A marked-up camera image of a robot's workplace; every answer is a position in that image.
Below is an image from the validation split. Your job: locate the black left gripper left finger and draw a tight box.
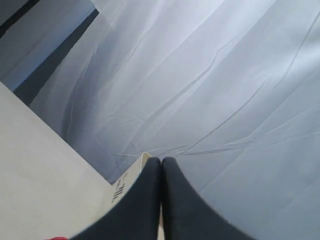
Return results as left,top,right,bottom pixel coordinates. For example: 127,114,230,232
72,157,162,240

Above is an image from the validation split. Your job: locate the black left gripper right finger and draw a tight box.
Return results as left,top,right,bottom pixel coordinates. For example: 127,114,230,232
162,157,251,240

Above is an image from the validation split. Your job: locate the black stand pole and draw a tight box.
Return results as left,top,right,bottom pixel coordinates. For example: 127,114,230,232
0,0,40,38

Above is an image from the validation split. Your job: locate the white backdrop cloth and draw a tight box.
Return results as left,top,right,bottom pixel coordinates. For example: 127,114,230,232
0,0,320,240

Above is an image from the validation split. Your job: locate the headless rubber chicken body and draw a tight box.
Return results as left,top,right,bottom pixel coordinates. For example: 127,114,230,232
46,236,69,240

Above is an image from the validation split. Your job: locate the cream bin marked O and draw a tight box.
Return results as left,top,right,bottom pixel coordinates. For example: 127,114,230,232
110,152,151,207

